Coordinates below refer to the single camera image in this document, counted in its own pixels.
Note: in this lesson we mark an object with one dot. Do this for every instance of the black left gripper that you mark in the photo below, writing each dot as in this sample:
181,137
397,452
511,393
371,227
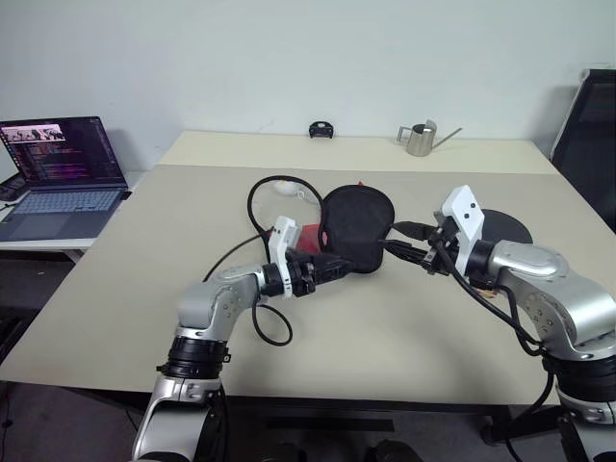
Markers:
313,272

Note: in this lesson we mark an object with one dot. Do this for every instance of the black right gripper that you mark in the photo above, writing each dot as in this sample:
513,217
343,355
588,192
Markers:
440,250

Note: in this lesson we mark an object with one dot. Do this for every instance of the red and black paddle case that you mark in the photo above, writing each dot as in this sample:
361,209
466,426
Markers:
358,226

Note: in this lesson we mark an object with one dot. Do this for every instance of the black table tennis paddle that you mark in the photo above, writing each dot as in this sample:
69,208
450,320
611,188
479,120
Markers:
507,228

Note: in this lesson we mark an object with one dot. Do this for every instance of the white plush zipper charm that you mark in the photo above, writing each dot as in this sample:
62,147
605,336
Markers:
288,188

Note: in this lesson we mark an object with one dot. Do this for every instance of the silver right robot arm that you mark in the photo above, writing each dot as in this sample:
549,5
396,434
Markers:
553,284

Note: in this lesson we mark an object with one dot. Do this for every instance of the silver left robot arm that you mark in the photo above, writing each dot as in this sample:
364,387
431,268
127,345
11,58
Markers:
216,298

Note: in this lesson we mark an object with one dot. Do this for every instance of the silver metal watering can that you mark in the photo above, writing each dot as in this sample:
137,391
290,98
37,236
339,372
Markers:
421,142

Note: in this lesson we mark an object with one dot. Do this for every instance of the small black clip object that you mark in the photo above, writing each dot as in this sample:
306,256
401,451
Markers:
321,130

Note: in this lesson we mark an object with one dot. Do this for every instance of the dark rounded shape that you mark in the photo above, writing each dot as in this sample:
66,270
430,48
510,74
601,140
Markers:
394,452

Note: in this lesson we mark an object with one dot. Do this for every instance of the black mesh office chair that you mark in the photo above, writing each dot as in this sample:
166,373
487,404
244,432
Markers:
589,130

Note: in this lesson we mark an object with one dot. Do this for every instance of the open grey laptop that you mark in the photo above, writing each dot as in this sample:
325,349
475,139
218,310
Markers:
62,202

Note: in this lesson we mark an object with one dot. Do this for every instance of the white side table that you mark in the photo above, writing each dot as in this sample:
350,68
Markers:
43,246

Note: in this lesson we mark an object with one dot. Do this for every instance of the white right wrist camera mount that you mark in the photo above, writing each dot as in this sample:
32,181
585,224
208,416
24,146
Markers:
464,212

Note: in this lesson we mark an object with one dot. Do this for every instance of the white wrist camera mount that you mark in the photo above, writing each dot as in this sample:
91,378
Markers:
464,212
281,240

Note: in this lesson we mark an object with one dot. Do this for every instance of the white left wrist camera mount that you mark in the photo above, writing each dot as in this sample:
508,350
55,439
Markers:
281,240

